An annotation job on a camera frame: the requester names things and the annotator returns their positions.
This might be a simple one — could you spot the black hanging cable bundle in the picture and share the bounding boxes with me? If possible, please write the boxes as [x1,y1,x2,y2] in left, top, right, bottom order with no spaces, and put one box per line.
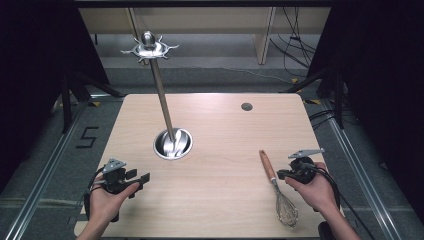
[269,6,318,70]

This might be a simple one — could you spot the black floor cables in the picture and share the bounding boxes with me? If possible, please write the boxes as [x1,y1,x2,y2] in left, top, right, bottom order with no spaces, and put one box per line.
[308,108,359,130]

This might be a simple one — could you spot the dark curtain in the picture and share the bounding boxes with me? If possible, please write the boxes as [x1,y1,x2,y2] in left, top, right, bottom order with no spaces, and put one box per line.
[0,3,111,194]
[306,4,424,214]

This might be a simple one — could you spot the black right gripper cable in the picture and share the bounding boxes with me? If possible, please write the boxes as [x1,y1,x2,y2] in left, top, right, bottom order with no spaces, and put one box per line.
[308,162,378,240]

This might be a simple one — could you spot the light wooden shelf unit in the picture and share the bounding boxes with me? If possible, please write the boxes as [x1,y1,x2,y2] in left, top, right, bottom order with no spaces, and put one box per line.
[79,6,332,66]

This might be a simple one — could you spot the white floor cable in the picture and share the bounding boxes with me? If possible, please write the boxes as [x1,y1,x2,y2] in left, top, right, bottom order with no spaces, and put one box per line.
[196,63,295,85]

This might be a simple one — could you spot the steel utensil hanging stand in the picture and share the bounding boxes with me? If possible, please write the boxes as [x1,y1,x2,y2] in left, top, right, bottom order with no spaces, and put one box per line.
[120,30,194,161]

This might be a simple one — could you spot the black tripod stand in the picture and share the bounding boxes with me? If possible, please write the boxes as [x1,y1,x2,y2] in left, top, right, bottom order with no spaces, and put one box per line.
[59,68,125,135]
[282,64,346,130]

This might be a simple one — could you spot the wooden-handled wire whisk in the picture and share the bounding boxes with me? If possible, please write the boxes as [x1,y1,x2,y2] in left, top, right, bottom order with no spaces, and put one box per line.
[258,149,300,229]

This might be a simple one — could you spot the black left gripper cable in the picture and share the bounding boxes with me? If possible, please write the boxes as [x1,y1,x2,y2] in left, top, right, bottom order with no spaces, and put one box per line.
[83,166,108,222]

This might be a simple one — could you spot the person's left hand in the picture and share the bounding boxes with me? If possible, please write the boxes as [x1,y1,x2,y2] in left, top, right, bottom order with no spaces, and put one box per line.
[88,181,141,232]

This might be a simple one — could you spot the aluminium floor rail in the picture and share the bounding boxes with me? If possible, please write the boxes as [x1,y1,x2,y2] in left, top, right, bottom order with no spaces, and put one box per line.
[318,98,403,240]
[3,98,90,240]

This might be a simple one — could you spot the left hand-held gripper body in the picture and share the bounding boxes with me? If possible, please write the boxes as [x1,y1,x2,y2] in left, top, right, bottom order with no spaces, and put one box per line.
[99,158,138,195]

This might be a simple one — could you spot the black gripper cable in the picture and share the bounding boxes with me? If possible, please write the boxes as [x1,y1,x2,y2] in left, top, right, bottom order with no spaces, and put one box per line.
[83,166,108,222]
[308,162,378,240]

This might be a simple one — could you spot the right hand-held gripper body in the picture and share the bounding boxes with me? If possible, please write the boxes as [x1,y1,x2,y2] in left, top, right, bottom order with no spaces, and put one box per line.
[287,148,326,185]

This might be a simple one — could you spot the person's right hand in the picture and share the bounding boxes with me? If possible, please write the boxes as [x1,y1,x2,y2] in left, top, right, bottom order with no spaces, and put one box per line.
[284,162,339,215]

